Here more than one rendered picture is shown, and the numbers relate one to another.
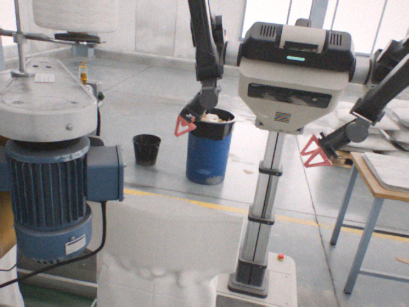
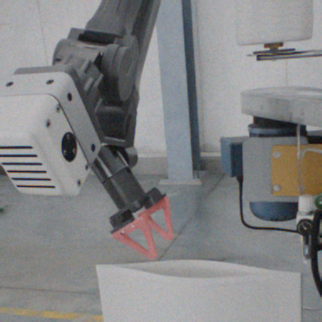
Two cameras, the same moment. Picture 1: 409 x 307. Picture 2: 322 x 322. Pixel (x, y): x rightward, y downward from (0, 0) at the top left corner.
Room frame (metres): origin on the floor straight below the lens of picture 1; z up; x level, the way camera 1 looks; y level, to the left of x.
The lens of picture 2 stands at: (1.95, 0.29, 1.54)
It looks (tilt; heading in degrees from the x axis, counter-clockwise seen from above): 18 degrees down; 191
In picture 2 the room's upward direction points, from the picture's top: 4 degrees counter-clockwise
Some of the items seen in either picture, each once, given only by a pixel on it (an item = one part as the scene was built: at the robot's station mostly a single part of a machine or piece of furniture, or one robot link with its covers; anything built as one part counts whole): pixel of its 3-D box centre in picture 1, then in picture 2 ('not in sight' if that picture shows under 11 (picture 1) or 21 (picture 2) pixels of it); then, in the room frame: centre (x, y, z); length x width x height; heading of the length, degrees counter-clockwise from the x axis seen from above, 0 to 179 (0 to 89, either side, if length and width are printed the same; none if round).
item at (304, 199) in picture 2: not in sight; (307, 231); (0.91, 0.36, 1.14); 0.05 x 0.04 x 0.16; 174
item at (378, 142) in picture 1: (361, 139); not in sight; (4.00, -1.82, 0.33); 0.66 x 0.43 x 0.13; 84
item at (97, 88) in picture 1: (89, 94); not in sight; (1.16, 0.41, 1.29); 0.08 x 0.05 x 0.09; 84
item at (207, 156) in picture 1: (208, 146); not in sight; (3.23, -0.03, 0.32); 0.51 x 0.48 x 0.65; 174
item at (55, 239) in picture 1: (53, 197); (277, 170); (0.63, 0.30, 1.21); 0.15 x 0.15 x 0.25
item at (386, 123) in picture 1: (366, 118); not in sight; (4.05, -1.82, 0.57); 0.66 x 0.42 x 0.13; 76
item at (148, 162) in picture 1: (146, 150); not in sight; (3.40, 0.60, 0.13); 0.30 x 0.30 x 0.26
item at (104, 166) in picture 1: (104, 177); (238, 159); (0.66, 0.20, 1.25); 0.10 x 0.08 x 0.12; 19
